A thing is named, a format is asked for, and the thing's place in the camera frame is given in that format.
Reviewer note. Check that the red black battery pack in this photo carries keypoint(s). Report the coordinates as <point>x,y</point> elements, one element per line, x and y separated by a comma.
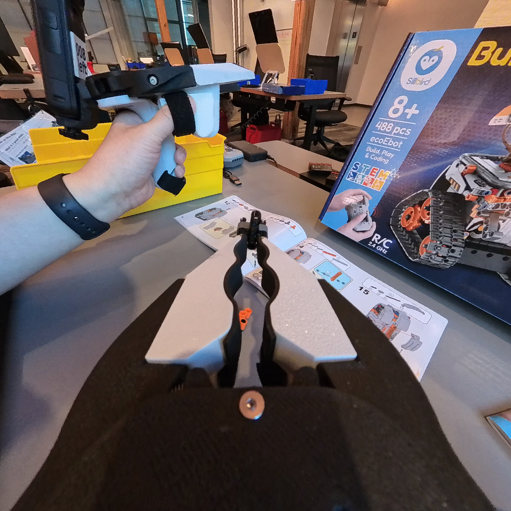
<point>332,179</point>
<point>319,167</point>

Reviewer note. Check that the blue cover booklet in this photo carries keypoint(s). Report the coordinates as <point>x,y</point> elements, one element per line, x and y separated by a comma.
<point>501,429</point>

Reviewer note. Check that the person's left hand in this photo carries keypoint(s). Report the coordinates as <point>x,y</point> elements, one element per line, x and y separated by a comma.
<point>119,167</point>

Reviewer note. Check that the grey desk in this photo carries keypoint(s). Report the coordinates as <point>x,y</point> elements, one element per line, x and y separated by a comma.
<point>119,259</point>
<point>287,153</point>

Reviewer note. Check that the orange toy connector piece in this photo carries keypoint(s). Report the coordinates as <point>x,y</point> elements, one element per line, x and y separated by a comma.
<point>243,317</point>

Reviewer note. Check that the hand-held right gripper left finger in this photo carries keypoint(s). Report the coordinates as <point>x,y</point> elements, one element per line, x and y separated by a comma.
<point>191,319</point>

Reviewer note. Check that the black toy connector piece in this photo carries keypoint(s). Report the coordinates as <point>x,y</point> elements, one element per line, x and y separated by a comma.
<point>251,229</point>

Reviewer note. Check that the grey blue battery module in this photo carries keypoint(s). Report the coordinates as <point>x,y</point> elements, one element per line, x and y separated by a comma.
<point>233,157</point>

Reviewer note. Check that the red bag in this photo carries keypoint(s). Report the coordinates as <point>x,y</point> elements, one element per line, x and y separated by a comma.
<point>263,133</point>

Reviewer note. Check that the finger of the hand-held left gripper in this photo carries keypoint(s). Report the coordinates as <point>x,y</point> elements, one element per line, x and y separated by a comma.
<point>223,74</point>

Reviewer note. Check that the black office chair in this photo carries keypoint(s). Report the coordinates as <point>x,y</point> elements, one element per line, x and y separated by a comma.
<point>323,115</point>

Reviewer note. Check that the yellow plastic bin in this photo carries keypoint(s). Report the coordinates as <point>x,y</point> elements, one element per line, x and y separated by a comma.
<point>199,167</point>

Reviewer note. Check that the blue plastic bin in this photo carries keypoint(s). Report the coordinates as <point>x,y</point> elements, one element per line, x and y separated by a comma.
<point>309,86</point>

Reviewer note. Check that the wooden top desk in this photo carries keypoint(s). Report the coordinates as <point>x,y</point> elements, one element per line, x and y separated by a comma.
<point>315,95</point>

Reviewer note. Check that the robot kit box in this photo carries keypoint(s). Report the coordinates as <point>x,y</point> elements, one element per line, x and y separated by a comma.
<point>439,119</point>

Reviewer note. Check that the black power adapter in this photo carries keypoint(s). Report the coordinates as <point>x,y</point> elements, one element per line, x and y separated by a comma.
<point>249,151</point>

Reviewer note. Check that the laminated instruction sheet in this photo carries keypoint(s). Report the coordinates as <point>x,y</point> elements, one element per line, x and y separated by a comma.
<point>20,143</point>

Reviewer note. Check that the open instruction booklet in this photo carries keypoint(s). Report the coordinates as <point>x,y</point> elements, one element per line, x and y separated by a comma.
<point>359,291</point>

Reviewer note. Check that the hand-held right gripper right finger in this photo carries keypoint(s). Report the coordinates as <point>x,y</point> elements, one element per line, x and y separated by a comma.
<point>311,319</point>

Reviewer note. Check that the black wristband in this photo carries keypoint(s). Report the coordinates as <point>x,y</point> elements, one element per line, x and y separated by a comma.
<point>68,207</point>

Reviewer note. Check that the blue flat tray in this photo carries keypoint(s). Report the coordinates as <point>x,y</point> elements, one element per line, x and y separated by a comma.
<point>277,90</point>

